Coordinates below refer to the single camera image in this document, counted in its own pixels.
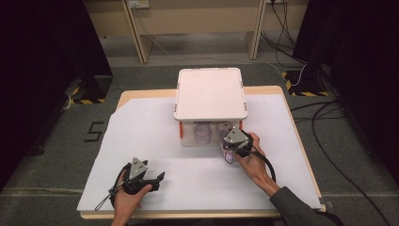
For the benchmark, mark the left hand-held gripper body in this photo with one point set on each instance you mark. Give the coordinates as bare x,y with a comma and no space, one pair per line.
138,169

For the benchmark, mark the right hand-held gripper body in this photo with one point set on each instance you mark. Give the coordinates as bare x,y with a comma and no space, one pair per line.
236,138

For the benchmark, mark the white plastic shoe box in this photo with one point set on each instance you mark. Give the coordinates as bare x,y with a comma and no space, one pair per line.
210,94

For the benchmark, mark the person's left hand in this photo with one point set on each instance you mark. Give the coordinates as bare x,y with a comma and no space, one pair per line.
127,204

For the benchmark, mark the person's right hand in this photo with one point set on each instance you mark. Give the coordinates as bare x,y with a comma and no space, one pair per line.
255,166

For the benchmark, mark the white table sheet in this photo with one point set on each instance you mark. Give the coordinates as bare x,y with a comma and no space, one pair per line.
147,132

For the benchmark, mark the yellow black striped base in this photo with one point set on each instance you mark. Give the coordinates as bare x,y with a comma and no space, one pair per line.
306,84
91,94

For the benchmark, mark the beige wooden desk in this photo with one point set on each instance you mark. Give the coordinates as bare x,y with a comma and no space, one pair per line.
194,19

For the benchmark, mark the black curtain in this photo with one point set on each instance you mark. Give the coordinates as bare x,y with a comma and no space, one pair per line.
47,62
360,62

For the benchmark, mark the white power strip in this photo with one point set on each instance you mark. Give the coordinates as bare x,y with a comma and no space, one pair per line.
138,3

